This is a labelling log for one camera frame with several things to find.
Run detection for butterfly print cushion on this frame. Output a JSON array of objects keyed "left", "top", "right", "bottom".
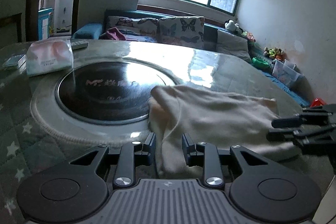
[
  {"left": 158, "top": 16, "right": 205, "bottom": 50},
  {"left": 106, "top": 15, "right": 159, "bottom": 41}
]

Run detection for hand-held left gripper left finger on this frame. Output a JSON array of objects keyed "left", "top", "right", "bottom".
[{"left": 34, "top": 132, "right": 156, "bottom": 189}]

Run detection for red toy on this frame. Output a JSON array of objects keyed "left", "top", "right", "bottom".
[{"left": 310, "top": 98, "right": 327, "bottom": 108}]

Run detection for small clear plastic box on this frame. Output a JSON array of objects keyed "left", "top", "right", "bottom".
[{"left": 2, "top": 54, "right": 27, "bottom": 68}]

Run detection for clear storage box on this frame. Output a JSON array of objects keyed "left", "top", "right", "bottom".
[{"left": 272, "top": 59, "right": 301, "bottom": 88}]

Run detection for pink cloth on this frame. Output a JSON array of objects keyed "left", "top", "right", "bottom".
[{"left": 100, "top": 27, "right": 126, "bottom": 41}]

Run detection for black round induction cooktop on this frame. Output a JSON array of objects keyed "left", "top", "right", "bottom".
[{"left": 55, "top": 61, "right": 181, "bottom": 126}]

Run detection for green bowl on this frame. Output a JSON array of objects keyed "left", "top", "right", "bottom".
[{"left": 252, "top": 57, "right": 271, "bottom": 69}]

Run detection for cream shirt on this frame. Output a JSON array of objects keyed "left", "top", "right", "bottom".
[{"left": 148, "top": 84, "right": 302, "bottom": 180}]

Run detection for panda plush toy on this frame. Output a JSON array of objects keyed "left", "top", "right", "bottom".
[{"left": 224, "top": 20, "right": 243, "bottom": 33}]

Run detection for pink flower toy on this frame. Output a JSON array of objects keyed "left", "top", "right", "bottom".
[{"left": 241, "top": 31, "right": 256, "bottom": 43}]

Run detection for grey remote control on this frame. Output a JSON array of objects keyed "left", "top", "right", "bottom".
[{"left": 71, "top": 40, "right": 90, "bottom": 50}]

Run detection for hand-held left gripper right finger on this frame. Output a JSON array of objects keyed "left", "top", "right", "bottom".
[{"left": 182, "top": 133, "right": 302, "bottom": 189}]

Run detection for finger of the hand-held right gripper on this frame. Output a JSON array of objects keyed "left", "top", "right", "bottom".
[
  {"left": 271, "top": 106, "right": 336, "bottom": 128},
  {"left": 266, "top": 124, "right": 336, "bottom": 155}
]

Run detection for small plush toys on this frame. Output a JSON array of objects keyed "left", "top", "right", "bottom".
[{"left": 263, "top": 47, "right": 285, "bottom": 60}]

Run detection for white pink tissue pack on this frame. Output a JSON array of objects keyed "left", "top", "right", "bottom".
[{"left": 26, "top": 39, "right": 73, "bottom": 77}]

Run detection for teal sofa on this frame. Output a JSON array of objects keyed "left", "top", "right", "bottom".
[{"left": 72, "top": 9, "right": 310, "bottom": 106}]

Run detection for grey pillow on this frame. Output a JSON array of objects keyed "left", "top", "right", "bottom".
[{"left": 216, "top": 29, "right": 252, "bottom": 63}]

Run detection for blue cabinet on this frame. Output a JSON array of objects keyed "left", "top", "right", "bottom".
[{"left": 38, "top": 8, "right": 54, "bottom": 41}]

